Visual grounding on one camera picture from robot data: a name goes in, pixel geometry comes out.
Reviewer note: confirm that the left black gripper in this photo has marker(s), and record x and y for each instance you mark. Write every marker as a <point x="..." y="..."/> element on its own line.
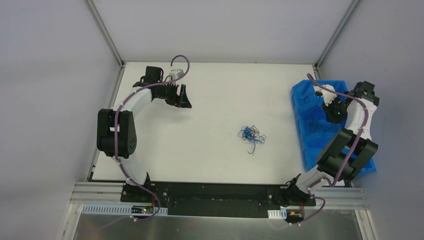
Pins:
<point x="176" y="94"/>

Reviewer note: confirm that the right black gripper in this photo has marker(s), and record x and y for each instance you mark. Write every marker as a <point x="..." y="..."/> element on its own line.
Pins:
<point x="332" y="115"/>

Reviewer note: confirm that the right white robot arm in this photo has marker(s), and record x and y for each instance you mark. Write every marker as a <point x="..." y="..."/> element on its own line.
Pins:
<point x="349" y="150"/>

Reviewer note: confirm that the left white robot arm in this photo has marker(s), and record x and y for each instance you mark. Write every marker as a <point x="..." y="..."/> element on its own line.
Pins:
<point x="116" y="131"/>

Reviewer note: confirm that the blue plastic compartment bin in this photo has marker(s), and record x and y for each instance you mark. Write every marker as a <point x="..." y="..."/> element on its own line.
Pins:
<point x="313" y="130"/>

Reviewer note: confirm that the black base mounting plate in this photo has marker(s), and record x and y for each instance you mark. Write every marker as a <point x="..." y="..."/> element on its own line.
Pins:
<point x="213" y="199"/>

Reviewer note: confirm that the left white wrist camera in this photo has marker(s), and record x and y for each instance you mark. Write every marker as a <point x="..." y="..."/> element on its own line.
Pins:
<point x="176" y="73"/>

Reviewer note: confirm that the aluminium frame rail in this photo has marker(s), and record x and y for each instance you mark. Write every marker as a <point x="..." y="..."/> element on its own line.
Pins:
<point x="96" y="193"/>

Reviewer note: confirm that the white slotted cable duct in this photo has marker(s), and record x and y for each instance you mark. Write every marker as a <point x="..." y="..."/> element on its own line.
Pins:
<point x="139" y="210"/>

